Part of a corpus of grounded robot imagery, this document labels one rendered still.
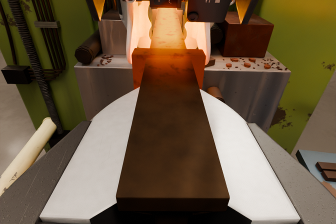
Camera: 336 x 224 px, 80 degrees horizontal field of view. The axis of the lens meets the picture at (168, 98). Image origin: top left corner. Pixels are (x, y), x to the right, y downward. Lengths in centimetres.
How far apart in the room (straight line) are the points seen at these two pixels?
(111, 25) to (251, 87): 28
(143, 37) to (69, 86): 49
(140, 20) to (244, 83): 26
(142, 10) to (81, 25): 41
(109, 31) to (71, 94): 32
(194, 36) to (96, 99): 26
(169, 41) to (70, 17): 43
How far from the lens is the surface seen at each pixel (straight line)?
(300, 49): 65
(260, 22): 44
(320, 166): 57
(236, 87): 39
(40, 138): 70
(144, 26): 18
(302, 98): 75
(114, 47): 41
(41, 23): 60
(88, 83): 39
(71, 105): 70
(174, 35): 19
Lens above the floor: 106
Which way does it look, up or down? 33 degrees down
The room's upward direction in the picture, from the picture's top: 2 degrees clockwise
